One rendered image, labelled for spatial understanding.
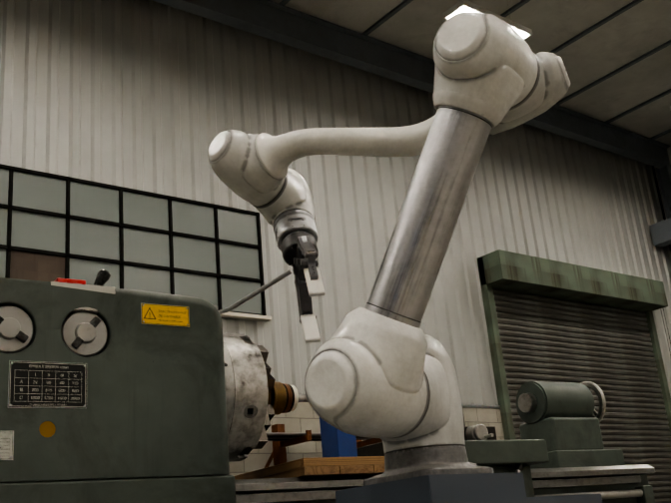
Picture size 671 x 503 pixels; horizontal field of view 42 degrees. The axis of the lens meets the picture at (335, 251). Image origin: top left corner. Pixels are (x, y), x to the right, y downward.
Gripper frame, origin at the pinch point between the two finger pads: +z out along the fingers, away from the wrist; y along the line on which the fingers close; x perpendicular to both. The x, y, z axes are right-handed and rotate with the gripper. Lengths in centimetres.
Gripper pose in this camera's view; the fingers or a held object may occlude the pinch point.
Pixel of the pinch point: (314, 314)
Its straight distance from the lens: 171.2
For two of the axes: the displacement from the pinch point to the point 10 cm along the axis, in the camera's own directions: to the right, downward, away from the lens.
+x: 9.8, -0.8, 1.8
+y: 0.7, -7.2, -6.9
